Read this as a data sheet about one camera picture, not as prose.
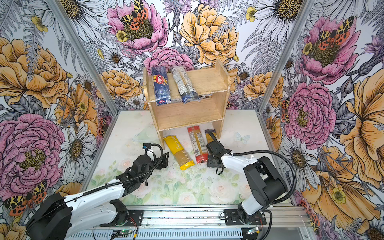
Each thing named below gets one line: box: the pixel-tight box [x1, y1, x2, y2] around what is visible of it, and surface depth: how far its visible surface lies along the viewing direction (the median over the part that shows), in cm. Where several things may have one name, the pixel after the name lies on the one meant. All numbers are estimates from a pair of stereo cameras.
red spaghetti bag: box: [187, 125, 209, 164], surface depth 101 cm
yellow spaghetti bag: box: [163, 135, 196, 171], surface depth 96 cm
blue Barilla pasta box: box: [151, 66, 172, 106], surface depth 69 cm
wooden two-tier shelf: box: [143, 59, 231, 150], surface depth 87 cm
